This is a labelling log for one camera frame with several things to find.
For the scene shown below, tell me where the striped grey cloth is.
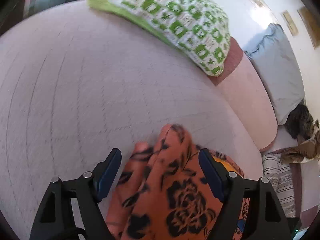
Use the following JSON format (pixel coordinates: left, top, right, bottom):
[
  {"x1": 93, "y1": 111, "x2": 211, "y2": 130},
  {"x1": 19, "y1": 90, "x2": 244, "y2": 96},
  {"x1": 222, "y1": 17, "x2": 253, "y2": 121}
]
[{"x1": 262, "y1": 153, "x2": 296, "y2": 217}]

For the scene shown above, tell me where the light blue pillow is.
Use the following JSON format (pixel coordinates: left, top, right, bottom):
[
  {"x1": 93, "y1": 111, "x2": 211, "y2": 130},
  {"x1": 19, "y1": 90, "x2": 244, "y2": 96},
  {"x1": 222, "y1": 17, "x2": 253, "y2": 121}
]
[{"x1": 244, "y1": 23, "x2": 305, "y2": 125}]

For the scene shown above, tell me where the orange black floral garment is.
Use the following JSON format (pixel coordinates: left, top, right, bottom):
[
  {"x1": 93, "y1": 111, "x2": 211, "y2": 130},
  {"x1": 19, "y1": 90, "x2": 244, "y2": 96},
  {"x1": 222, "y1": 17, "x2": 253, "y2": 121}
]
[{"x1": 105, "y1": 123, "x2": 251, "y2": 240}]

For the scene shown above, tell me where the brown patterned blanket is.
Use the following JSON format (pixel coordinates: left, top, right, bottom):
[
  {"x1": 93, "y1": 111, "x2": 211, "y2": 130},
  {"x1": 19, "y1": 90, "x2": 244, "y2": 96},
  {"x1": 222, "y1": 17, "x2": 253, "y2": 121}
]
[{"x1": 281, "y1": 104, "x2": 319, "y2": 164}]

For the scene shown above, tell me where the green white patterned pillow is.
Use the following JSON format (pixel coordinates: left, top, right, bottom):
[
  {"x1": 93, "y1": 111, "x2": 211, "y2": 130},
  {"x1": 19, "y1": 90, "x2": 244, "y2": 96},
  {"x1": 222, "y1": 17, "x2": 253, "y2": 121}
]
[{"x1": 87, "y1": 0, "x2": 231, "y2": 77}]

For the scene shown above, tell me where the pink bolster cushion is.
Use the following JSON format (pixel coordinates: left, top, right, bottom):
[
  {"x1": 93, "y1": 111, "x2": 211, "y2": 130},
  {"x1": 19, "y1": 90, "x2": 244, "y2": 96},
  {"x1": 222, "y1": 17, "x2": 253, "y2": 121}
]
[{"x1": 209, "y1": 38, "x2": 278, "y2": 152}]

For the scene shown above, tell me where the pale quilted bed cover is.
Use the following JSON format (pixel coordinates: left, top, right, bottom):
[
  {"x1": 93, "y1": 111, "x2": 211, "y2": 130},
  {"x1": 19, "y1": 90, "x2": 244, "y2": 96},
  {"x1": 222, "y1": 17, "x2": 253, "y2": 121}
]
[{"x1": 1, "y1": 1, "x2": 263, "y2": 239}]

